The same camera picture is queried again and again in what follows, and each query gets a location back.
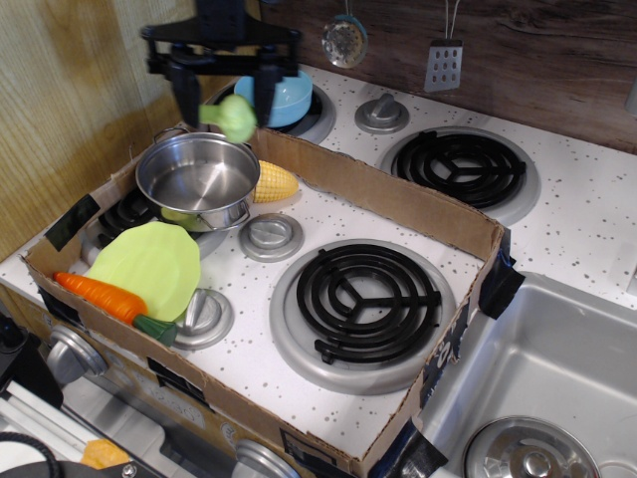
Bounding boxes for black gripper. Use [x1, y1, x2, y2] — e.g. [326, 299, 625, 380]
[141, 1, 301, 126]

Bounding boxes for green toy broccoli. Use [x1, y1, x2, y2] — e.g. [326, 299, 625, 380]
[199, 94, 258, 143]

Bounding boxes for light blue bowl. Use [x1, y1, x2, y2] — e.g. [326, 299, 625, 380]
[230, 71, 313, 127]

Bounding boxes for back left black burner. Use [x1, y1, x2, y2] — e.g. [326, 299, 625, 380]
[211, 87, 325, 134]

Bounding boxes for black burner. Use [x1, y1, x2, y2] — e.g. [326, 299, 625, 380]
[211, 87, 325, 134]
[296, 244, 442, 364]
[390, 130, 527, 209]
[97, 188, 155, 247]

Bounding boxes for stainless steel pot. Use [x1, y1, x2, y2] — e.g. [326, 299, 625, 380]
[135, 131, 261, 233]

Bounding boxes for yellow toy corn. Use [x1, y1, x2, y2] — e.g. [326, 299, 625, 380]
[253, 160, 299, 203]

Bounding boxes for brown cardboard fence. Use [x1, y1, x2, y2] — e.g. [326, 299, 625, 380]
[25, 129, 509, 477]

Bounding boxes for hanging metal skimmer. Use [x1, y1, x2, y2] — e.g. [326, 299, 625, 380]
[321, 1, 368, 70]

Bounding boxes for front left black burner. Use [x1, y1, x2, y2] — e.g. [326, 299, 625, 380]
[97, 188, 155, 247]

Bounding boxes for grey centre stove knob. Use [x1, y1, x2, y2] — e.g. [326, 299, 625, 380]
[239, 213, 305, 263]

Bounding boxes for light green plastic plate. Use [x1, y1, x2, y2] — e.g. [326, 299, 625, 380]
[87, 221, 201, 322]

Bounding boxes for hanging metal spatula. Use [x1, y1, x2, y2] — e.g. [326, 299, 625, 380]
[423, 0, 465, 94]

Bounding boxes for grey front stove knob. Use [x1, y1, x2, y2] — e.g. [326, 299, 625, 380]
[174, 289, 234, 351]

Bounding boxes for orange toy carrot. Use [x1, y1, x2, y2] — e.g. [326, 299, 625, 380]
[53, 272, 177, 347]

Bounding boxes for back right black burner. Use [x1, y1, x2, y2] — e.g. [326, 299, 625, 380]
[390, 130, 527, 209]

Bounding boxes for front right black burner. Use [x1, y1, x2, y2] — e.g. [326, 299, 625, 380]
[296, 244, 442, 364]

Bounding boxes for grey oven knob left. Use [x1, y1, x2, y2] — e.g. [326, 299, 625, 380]
[47, 325, 108, 385]

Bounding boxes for grey oven knob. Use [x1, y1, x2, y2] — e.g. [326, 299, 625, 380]
[47, 325, 108, 385]
[231, 439, 288, 478]

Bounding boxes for grey oven knob bottom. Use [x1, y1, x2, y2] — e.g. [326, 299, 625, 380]
[231, 439, 288, 478]

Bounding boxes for orange sponge piece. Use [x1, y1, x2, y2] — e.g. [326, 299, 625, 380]
[80, 438, 130, 470]

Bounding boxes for stainless steel sink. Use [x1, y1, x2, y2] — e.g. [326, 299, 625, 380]
[421, 274, 636, 477]

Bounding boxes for metal pot lid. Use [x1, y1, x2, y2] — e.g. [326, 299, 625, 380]
[462, 416, 601, 478]

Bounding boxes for black cable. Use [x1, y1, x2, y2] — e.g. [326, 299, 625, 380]
[0, 431, 62, 478]

